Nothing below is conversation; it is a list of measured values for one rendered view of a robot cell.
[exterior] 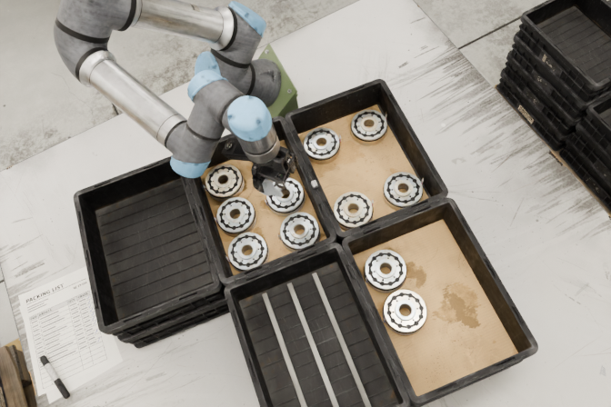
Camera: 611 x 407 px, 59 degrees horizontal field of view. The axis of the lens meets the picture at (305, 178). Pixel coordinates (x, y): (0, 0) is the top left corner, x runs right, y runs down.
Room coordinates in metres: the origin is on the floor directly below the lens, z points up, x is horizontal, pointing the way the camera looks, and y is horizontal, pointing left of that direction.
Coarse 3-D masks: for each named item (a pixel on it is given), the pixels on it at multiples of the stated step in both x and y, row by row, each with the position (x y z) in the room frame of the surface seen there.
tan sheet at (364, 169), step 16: (336, 128) 0.84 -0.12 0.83; (320, 144) 0.79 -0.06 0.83; (352, 144) 0.77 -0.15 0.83; (384, 144) 0.75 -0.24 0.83; (336, 160) 0.73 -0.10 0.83; (352, 160) 0.72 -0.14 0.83; (368, 160) 0.71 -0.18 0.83; (384, 160) 0.70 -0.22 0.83; (400, 160) 0.69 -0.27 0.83; (320, 176) 0.69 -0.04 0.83; (336, 176) 0.68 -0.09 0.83; (352, 176) 0.67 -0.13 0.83; (368, 176) 0.66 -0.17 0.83; (384, 176) 0.65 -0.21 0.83; (416, 176) 0.63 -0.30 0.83; (336, 192) 0.64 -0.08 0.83; (368, 192) 0.62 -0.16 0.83; (384, 208) 0.56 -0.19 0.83
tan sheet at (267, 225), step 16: (256, 192) 0.68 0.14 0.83; (256, 208) 0.63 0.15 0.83; (304, 208) 0.61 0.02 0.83; (256, 224) 0.59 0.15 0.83; (272, 224) 0.58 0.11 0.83; (320, 224) 0.55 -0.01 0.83; (224, 240) 0.56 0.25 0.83; (272, 240) 0.53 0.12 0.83; (320, 240) 0.51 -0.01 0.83; (272, 256) 0.49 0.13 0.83
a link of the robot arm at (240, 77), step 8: (200, 56) 1.05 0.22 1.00; (208, 56) 1.02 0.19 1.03; (216, 56) 1.02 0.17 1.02; (224, 56) 1.01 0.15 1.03; (200, 64) 1.03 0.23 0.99; (208, 64) 1.01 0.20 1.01; (216, 64) 1.00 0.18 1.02; (224, 64) 1.00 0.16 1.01; (232, 64) 0.99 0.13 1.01; (240, 64) 1.00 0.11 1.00; (248, 64) 1.01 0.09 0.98; (216, 72) 0.98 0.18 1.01; (224, 72) 0.98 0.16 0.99; (232, 72) 0.98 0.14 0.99; (240, 72) 0.99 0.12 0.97; (248, 72) 1.01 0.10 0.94; (232, 80) 0.97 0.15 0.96; (240, 80) 0.98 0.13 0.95; (248, 80) 0.99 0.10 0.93; (240, 88) 0.97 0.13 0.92; (248, 88) 0.98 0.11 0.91
